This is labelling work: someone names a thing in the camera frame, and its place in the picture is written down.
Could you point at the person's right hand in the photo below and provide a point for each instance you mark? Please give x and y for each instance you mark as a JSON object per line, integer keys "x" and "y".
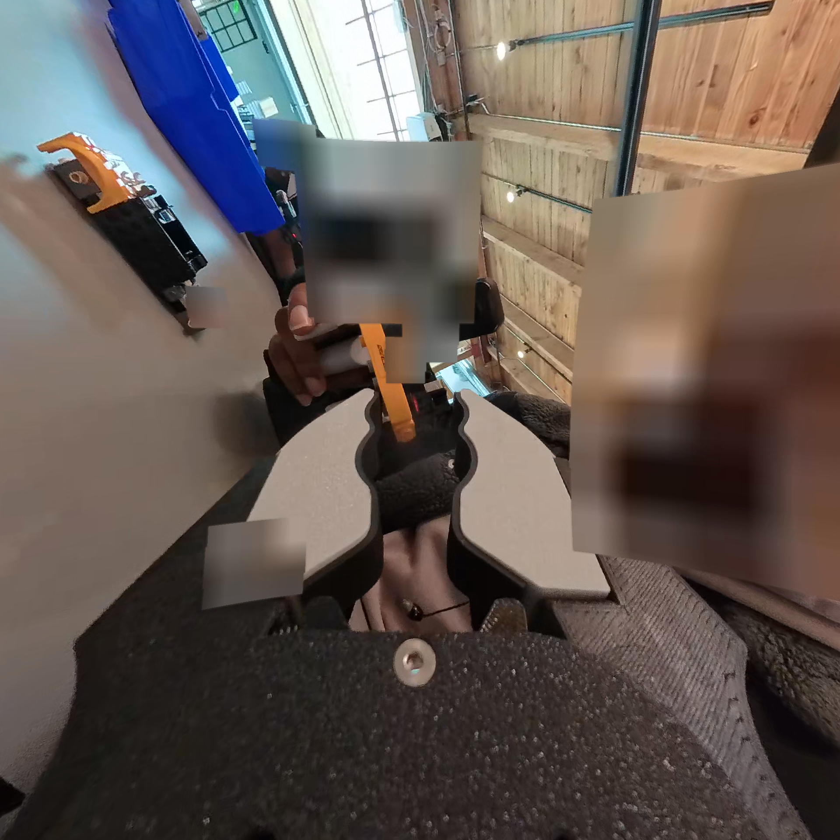
{"x": 292, "y": 354}

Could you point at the white electrical box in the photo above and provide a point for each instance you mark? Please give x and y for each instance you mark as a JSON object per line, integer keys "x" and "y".
{"x": 426, "y": 126}

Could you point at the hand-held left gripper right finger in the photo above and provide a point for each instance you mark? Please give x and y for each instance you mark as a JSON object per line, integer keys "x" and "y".
{"x": 518, "y": 512}

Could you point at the black lego car chassis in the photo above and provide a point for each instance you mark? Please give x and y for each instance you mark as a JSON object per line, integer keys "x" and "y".
{"x": 144, "y": 236}

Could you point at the window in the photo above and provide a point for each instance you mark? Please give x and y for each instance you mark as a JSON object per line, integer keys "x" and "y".
{"x": 387, "y": 79}

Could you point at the blue plastic bin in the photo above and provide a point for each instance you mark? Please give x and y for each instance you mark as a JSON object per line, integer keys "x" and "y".
{"x": 197, "y": 131}

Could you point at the orange black lego car section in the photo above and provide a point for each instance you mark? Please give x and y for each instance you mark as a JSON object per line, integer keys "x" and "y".
{"x": 397, "y": 410}

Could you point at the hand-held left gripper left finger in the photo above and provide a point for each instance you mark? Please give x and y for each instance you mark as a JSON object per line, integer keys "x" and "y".
{"x": 321, "y": 479}

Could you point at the black steel beam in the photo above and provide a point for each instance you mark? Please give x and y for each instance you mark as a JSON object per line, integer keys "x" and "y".
{"x": 640, "y": 98}

